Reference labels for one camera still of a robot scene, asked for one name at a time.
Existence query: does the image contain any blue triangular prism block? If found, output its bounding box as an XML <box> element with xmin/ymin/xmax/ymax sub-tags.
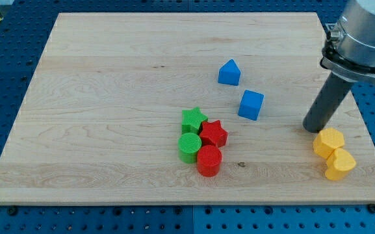
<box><xmin>218</xmin><ymin>59</ymin><xmax>241</xmax><ymax>86</ymax></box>

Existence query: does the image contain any blue cube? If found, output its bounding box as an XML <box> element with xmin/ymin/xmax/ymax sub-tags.
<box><xmin>238</xmin><ymin>90</ymin><xmax>265</xmax><ymax>121</ymax></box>

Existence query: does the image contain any yellow heart block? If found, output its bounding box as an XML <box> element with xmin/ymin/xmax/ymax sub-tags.
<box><xmin>324</xmin><ymin>148</ymin><xmax>357</xmax><ymax>181</ymax></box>

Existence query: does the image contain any green star block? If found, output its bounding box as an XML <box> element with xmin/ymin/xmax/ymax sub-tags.
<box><xmin>181</xmin><ymin>107</ymin><xmax>208</xmax><ymax>134</ymax></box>

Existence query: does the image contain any red cylinder block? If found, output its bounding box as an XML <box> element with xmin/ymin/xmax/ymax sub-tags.
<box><xmin>197</xmin><ymin>145</ymin><xmax>222</xmax><ymax>177</ymax></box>

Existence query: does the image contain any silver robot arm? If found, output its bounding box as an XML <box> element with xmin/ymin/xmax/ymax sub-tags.
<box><xmin>320</xmin><ymin>0</ymin><xmax>375</xmax><ymax>86</ymax></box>

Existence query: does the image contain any green cylinder block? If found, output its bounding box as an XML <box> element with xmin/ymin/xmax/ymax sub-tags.
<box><xmin>177</xmin><ymin>133</ymin><xmax>201</xmax><ymax>164</ymax></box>

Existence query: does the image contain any light wooden board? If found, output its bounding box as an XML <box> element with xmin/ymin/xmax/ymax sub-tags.
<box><xmin>0</xmin><ymin>12</ymin><xmax>375</xmax><ymax>205</ymax></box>

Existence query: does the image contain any red star block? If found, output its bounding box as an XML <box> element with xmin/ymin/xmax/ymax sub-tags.
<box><xmin>199</xmin><ymin>120</ymin><xmax>228</xmax><ymax>148</ymax></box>

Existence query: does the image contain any yellow hexagon block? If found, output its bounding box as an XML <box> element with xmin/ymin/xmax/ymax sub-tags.
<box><xmin>313</xmin><ymin>127</ymin><xmax>345</xmax><ymax>159</ymax></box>

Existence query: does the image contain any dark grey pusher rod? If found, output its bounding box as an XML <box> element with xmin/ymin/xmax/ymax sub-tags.
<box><xmin>303</xmin><ymin>72</ymin><xmax>355</xmax><ymax>133</ymax></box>

